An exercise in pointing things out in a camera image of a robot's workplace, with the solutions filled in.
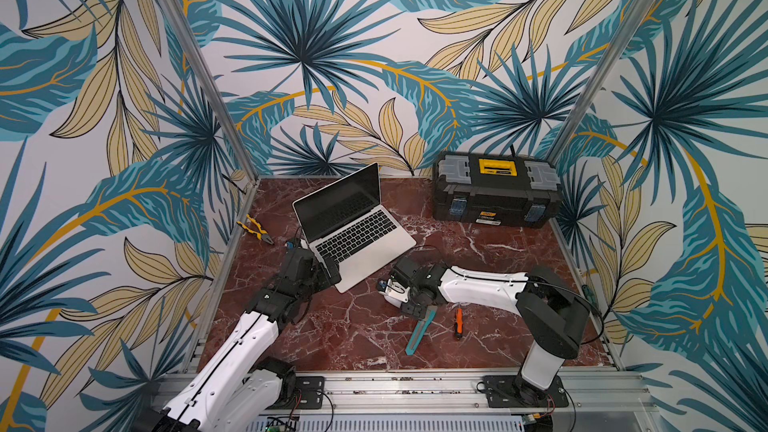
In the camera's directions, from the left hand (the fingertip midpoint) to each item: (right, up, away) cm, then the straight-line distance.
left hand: (324, 273), depth 81 cm
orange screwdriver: (+37, -14, +2) cm, 40 cm away
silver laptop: (+2, +13, +25) cm, 28 cm away
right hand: (+20, -12, +5) cm, 24 cm away
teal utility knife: (+27, -16, +2) cm, 31 cm away
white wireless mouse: (+19, -4, -5) cm, 20 cm away
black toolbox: (+52, +24, +15) cm, 59 cm away
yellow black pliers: (-25, +9, +19) cm, 33 cm away
